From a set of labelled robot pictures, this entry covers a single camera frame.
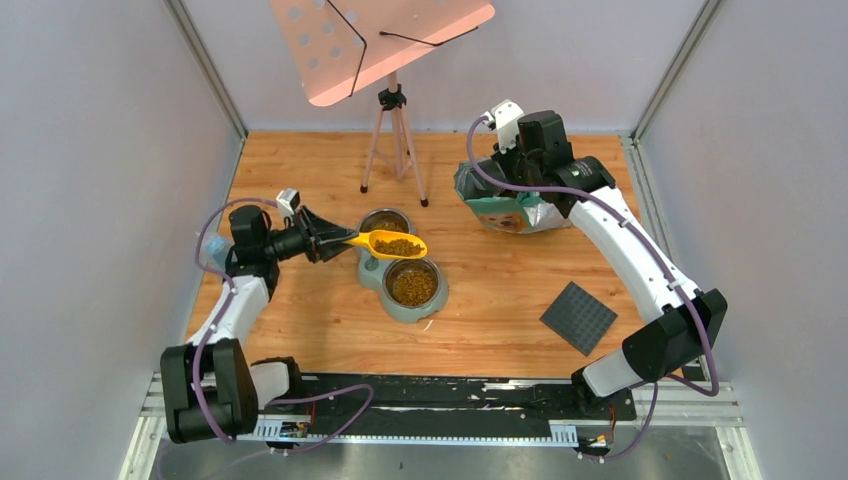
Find green dog food bag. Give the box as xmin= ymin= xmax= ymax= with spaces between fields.
xmin=453 ymin=162 xmax=571 ymax=234

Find yellow plastic scoop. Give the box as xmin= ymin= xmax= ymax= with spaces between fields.
xmin=345 ymin=230 xmax=428 ymax=260

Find brown kibble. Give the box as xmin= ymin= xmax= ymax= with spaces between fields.
xmin=389 ymin=268 xmax=438 ymax=307
xmin=373 ymin=220 xmax=409 ymax=233
xmin=373 ymin=239 xmax=425 ymax=258

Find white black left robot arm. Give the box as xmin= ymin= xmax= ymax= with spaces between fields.
xmin=160 ymin=198 xmax=358 ymax=444

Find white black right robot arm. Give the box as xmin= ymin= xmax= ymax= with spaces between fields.
xmin=482 ymin=102 xmax=728 ymax=418

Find near steel bowl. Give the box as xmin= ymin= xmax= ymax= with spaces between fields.
xmin=383 ymin=259 xmax=440 ymax=308

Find clear blue water bottle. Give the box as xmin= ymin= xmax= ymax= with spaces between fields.
xmin=199 ymin=232 xmax=233 ymax=270

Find dark grey studded plate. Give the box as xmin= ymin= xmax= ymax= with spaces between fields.
xmin=540 ymin=282 xmax=618 ymax=356

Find pink music stand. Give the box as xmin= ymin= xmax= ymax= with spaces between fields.
xmin=270 ymin=0 xmax=496 ymax=207

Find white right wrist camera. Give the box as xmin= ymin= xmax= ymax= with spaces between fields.
xmin=483 ymin=99 xmax=524 ymax=154

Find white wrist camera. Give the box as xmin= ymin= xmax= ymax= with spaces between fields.
xmin=483 ymin=99 xmax=524 ymax=154
xmin=275 ymin=188 xmax=301 ymax=220

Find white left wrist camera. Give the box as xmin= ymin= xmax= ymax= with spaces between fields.
xmin=275 ymin=188 xmax=301 ymax=220

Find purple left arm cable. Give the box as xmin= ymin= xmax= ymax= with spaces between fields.
xmin=190 ymin=197 xmax=376 ymax=458

